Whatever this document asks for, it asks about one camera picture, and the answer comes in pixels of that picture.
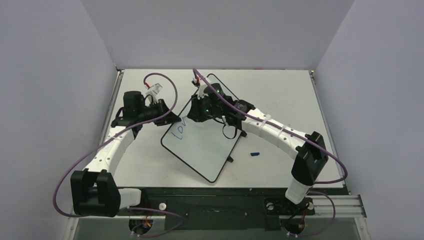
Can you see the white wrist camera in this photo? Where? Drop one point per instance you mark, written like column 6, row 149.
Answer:
column 201, row 87
column 154, row 89

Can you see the black framed whiteboard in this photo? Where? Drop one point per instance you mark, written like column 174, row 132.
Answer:
column 203, row 146

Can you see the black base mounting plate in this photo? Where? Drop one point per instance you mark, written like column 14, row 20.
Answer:
column 203, row 223

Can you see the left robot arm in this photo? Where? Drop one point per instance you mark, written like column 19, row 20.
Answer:
column 94, row 190

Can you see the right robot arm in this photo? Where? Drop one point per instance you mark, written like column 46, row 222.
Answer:
column 307, row 150

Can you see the aluminium frame rail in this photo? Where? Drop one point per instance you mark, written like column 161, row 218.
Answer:
column 244, row 203

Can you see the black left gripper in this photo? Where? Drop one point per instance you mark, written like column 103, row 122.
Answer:
column 170, row 118

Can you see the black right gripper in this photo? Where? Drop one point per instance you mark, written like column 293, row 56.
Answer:
column 196, row 110

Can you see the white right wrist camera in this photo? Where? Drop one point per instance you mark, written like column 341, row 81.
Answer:
column 201, row 87

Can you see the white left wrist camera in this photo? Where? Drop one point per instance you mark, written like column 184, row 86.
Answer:
column 154, row 89

